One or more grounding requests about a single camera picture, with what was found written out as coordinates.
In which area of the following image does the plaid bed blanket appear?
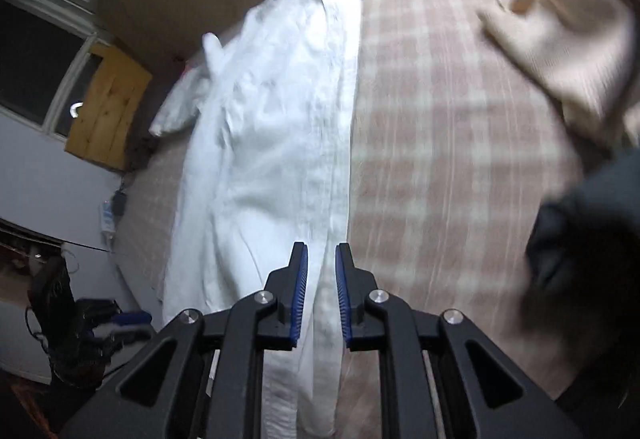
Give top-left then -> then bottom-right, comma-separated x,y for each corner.
112,0 -> 626,400

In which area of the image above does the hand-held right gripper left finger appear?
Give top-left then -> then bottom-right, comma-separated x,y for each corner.
60,242 -> 309,439

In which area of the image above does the white shirt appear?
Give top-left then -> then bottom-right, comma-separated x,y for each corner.
149,0 -> 376,439

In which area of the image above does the black garment green print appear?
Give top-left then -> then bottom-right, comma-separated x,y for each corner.
520,151 -> 640,320

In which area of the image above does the beige knit garment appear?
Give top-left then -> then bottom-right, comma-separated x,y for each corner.
477,0 -> 640,150

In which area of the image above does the white power strip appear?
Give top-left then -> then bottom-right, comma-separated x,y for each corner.
100,200 -> 118,240

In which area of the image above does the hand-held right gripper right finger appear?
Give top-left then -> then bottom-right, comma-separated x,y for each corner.
333,242 -> 583,439

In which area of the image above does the wooden nightstand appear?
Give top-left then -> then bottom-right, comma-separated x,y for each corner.
65,44 -> 153,172

